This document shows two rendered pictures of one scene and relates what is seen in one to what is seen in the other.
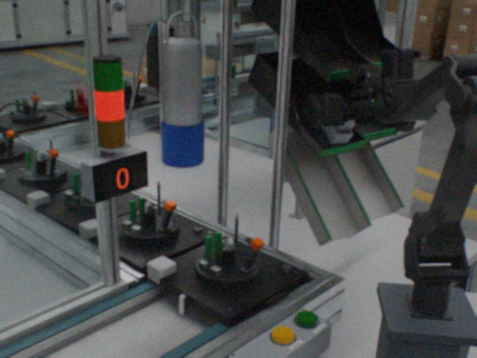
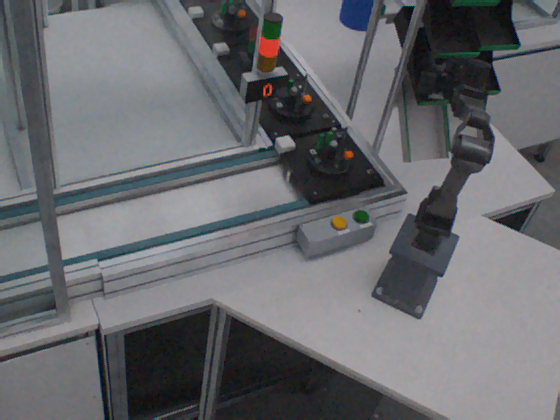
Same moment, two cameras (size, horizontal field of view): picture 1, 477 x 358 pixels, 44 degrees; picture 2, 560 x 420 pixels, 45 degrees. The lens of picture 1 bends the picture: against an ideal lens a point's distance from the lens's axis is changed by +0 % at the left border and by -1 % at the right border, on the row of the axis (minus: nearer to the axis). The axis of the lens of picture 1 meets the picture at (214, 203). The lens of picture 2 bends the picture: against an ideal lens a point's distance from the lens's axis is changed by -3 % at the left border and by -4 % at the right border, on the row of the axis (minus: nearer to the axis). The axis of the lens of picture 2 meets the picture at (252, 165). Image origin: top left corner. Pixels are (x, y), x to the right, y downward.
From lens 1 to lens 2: 86 cm
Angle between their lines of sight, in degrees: 24
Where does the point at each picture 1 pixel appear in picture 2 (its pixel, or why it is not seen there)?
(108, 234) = (252, 117)
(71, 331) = (213, 173)
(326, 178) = (431, 110)
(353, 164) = not seen: hidden behind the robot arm
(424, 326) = (413, 253)
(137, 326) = (255, 180)
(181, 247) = (306, 129)
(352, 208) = (441, 139)
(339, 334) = (390, 227)
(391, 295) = (409, 225)
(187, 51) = not seen: outside the picture
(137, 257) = (272, 129)
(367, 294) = not seen: hidden behind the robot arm
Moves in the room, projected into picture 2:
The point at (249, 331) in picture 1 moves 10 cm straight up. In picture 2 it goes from (321, 211) to (328, 186)
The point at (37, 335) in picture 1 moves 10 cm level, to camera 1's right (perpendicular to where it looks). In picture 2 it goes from (191, 170) to (224, 182)
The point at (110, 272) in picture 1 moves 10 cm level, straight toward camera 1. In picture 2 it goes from (248, 139) to (242, 162)
